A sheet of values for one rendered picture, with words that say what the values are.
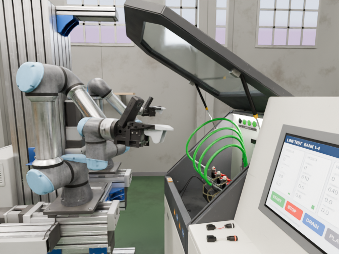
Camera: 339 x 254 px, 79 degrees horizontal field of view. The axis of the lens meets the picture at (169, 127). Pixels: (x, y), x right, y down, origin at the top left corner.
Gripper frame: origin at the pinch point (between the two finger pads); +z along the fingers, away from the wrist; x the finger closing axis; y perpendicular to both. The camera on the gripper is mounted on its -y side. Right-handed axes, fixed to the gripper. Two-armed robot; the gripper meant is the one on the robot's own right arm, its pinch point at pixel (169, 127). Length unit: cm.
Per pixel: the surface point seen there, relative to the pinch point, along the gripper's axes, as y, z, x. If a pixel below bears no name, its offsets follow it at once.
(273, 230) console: 34, 33, -22
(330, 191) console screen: 14.8, 44.9, -9.1
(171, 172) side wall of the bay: 36, -33, -87
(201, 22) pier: -177, -74, -289
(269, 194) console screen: 23.6, 31.1, -26.6
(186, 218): 46, -4, -38
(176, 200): 44, -15, -53
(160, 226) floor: 124, -74, -167
